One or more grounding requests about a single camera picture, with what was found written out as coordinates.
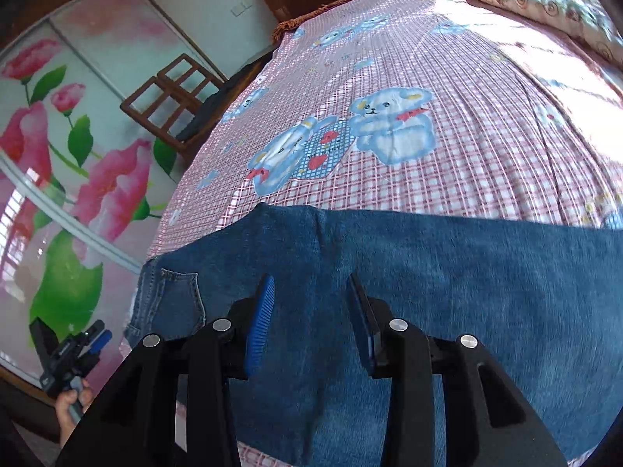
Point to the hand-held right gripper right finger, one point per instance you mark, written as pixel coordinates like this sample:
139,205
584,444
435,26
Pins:
360,316

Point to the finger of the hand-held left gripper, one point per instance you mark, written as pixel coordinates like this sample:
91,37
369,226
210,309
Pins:
100,339

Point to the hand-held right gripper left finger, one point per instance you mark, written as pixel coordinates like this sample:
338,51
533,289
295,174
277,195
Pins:
260,321

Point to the blue denim pants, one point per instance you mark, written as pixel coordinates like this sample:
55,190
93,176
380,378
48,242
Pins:
438,277

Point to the person's left hand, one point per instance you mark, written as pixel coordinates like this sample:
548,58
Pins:
65,416

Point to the floral print wardrobe door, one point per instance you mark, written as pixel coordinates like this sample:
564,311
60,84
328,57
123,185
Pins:
73,204

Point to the pink checked bear bed sheet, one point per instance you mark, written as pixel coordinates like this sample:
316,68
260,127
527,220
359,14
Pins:
462,155

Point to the brown wooden chair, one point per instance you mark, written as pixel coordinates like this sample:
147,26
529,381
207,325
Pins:
146,119

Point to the brown fringed cloth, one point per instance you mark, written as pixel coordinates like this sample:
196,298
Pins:
287,26

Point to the floral pillow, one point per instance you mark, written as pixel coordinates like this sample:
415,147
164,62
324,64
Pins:
559,9

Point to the dark bed frame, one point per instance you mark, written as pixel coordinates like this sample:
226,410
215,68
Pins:
219,102

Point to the white wall switch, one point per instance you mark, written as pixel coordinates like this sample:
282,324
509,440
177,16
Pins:
242,8

